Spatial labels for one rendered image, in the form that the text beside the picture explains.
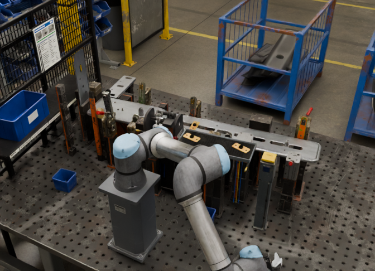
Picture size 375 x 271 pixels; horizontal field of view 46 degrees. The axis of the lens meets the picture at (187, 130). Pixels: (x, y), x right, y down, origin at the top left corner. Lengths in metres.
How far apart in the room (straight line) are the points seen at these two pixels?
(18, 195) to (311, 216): 1.63
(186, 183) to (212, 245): 0.23
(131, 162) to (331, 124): 2.97
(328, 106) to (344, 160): 1.96
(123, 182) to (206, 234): 0.55
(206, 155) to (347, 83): 3.91
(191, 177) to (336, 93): 3.71
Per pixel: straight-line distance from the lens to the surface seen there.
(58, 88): 2.66
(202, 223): 1.58
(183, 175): 1.56
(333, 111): 4.80
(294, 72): 4.16
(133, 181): 1.98
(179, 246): 2.30
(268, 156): 2.12
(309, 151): 2.46
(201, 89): 4.95
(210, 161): 1.60
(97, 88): 2.91
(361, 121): 4.41
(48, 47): 2.96
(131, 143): 1.90
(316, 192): 2.68
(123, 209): 2.05
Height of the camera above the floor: 2.45
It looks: 35 degrees down
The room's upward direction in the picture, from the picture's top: straight up
